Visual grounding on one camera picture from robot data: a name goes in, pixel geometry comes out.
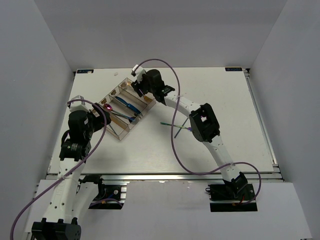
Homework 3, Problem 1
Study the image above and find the gold ornate fork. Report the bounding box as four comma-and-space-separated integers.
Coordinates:
126, 82, 153, 104

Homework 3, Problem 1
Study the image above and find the gold bowl rainbow spoon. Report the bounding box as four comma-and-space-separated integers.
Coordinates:
103, 103, 136, 123

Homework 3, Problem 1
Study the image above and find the blue knife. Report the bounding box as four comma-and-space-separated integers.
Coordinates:
115, 96, 142, 116

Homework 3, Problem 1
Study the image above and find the black spoon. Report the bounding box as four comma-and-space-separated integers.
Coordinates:
111, 111, 137, 124

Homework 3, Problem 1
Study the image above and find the rainbow fork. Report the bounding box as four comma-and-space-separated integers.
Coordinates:
160, 122, 192, 132

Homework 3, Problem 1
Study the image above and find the black knife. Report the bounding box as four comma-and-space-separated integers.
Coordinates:
128, 113, 143, 125

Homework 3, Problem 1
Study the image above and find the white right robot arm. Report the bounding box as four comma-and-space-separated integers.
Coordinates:
131, 66, 248, 200

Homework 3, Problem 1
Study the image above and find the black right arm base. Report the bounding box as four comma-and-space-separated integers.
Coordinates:
205, 184, 258, 213

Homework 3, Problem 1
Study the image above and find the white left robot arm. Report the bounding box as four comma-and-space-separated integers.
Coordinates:
31, 99, 111, 240

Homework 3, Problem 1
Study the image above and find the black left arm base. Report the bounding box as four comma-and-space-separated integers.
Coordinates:
78, 174, 124, 210

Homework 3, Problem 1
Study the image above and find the clear smoked compartment organizer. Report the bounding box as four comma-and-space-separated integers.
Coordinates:
99, 78, 156, 141

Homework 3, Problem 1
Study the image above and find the blue label sticker left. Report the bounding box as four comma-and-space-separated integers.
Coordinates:
76, 69, 94, 74

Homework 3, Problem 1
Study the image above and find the blue label sticker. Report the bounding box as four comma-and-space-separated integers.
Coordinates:
225, 67, 243, 72
76, 69, 94, 74

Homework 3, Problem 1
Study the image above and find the blue label sticker right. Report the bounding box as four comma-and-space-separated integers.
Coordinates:
225, 67, 243, 72

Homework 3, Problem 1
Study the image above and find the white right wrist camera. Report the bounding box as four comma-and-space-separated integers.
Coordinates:
131, 64, 146, 83

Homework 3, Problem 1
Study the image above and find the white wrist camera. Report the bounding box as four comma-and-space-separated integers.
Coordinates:
131, 64, 146, 83
67, 95, 90, 113

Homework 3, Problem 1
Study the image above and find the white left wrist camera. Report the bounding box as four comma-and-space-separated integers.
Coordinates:
67, 95, 90, 113

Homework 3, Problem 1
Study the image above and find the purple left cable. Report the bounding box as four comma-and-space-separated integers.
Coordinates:
9, 99, 112, 240

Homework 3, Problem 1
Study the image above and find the purple cable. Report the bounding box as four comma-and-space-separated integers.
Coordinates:
9, 99, 112, 240
132, 58, 262, 205

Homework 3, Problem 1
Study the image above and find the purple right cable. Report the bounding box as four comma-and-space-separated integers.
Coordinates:
132, 58, 262, 205

